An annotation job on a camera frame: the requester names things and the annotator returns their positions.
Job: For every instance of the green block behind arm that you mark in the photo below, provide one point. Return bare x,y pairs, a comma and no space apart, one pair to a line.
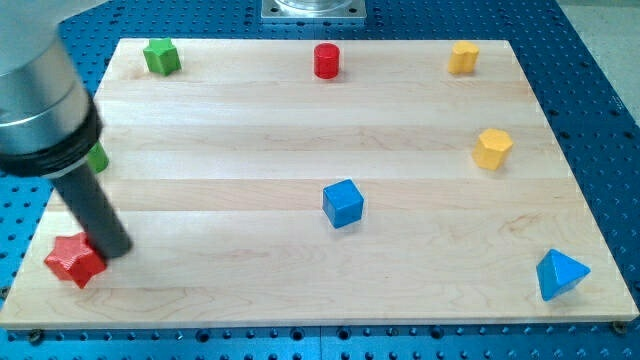
97,159

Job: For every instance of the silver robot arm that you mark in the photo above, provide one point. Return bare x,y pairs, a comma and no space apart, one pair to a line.
49,122

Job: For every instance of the blue cube block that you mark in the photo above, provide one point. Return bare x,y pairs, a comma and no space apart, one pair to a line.
342,203

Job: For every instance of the light wooden board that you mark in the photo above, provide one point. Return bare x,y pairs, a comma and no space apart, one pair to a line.
217,172

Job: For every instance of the red cylinder block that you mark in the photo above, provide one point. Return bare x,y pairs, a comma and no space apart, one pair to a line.
326,60

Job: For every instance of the yellow hexagon block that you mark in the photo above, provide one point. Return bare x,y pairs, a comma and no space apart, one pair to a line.
492,149

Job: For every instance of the yellow heart block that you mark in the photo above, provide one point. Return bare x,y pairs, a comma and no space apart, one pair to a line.
463,57

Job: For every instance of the green star block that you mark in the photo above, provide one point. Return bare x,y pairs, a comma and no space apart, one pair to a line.
161,56

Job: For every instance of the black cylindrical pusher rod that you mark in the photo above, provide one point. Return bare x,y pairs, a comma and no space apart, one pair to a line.
82,193

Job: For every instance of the blue pyramid block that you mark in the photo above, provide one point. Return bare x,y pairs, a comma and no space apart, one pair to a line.
558,273

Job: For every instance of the red star block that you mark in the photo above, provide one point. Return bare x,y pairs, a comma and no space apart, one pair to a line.
74,259

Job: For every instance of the blue perforated metal plate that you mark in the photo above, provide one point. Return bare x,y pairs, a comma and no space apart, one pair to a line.
597,131

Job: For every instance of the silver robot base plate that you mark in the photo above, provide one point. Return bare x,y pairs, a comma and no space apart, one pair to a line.
314,9

